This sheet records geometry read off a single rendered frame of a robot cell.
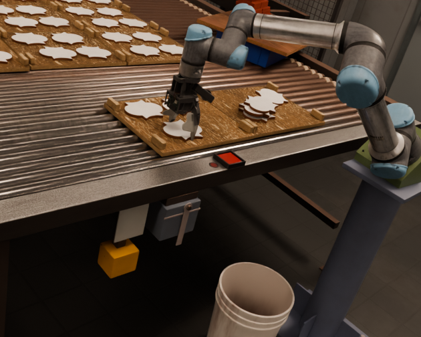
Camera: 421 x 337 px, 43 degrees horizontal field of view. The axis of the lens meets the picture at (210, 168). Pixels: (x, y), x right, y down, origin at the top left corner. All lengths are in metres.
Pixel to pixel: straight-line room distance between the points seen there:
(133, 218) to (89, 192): 0.18
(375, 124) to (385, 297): 1.50
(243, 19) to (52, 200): 0.78
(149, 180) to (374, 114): 0.69
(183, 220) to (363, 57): 0.70
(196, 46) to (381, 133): 0.62
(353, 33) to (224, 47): 0.37
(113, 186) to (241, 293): 1.02
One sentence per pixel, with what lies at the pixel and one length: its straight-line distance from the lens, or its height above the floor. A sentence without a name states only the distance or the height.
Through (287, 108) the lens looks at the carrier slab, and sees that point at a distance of 2.23.
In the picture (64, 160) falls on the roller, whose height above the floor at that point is 0.91.
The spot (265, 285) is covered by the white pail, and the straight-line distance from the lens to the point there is 2.28.
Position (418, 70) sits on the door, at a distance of 4.91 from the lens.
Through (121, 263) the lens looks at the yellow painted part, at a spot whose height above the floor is 0.67.
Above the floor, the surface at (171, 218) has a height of 0.79.
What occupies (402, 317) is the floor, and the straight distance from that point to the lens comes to 2.96.
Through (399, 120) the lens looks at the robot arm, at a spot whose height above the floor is 1.13.
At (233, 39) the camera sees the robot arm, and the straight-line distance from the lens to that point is 1.64.
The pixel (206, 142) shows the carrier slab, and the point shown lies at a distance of 1.76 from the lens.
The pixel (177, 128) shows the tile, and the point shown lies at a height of 0.95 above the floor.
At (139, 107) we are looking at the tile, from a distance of 1.87.
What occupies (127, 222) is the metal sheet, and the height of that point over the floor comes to 0.80.
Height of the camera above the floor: 1.72
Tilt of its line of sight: 29 degrees down
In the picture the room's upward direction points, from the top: 15 degrees clockwise
